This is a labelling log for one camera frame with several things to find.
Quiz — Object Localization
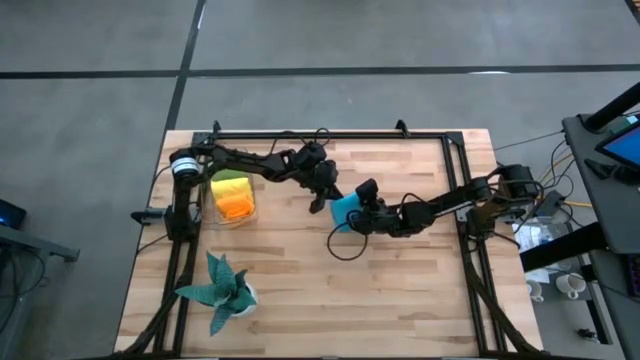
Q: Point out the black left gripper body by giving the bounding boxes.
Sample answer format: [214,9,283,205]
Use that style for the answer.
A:
[308,159,342,215]

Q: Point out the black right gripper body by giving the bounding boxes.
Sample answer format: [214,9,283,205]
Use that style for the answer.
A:
[349,178,407,236]

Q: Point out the blue microfiber towel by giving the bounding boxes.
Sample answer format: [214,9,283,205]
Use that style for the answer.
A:
[329,192,364,234]

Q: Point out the green microfiber towel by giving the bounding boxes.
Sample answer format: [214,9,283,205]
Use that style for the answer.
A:
[212,169,249,182]

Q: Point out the orange microfiber towel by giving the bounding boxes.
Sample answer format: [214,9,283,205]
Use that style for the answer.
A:
[215,193,256,221]

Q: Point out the yellow microfiber towel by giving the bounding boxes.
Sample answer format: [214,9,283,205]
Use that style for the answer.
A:
[210,177,254,201]

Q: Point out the clear plastic basket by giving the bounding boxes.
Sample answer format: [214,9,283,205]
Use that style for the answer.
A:
[202,167,259,229]

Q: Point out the white plant pot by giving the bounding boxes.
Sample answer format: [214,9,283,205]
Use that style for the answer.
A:
[233,282,260,319]

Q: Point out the green artificial plant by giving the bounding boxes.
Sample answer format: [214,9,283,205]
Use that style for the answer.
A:
[174,251,259,337]

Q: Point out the white paper sheets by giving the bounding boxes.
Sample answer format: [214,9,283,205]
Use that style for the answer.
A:
[512,223,554,254]

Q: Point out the black power adapter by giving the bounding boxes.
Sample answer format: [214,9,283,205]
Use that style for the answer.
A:
[542,189,569,216]

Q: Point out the white mug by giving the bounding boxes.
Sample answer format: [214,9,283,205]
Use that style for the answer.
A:
[524,278,545,304]
[554,272,587,300]

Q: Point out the black side desk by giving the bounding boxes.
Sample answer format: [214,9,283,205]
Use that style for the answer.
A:
[519,113,640,360]

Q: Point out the black monitor base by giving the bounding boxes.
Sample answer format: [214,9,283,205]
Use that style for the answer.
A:
[583,157,640,185]

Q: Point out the tablet with blue screen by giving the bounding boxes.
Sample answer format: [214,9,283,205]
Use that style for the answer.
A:
[594,118,640,171]

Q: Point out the black keyboard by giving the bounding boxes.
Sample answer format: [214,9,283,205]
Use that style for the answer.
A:
[626,253,640,300]

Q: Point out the grey desk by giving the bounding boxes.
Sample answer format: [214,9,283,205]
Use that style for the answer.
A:
[0,223,81,265]

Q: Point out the black device with blue light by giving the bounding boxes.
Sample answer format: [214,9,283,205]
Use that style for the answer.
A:
[0,198,28,231]

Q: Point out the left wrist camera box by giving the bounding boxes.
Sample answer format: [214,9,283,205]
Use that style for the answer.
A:
[317,162,339,187]

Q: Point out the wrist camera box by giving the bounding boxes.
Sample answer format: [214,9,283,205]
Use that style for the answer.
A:
[372,209,404,236]
[317,162,339,187]

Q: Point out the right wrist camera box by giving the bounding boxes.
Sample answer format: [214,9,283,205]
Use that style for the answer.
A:
[372,209,404,236]

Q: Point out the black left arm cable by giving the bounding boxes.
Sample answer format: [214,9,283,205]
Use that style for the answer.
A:
[269,127,331,156]

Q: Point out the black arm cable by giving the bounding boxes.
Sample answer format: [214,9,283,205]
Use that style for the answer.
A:
[269,127,331,156]
[327,209,369,262]

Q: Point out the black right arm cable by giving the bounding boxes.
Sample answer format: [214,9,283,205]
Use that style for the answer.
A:
[327,209,369,262]

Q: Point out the black floor cable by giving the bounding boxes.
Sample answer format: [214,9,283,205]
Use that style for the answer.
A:
[493,130,565,151]

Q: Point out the yellow floor cable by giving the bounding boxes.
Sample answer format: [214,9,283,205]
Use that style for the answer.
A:
[532,152,595,209]

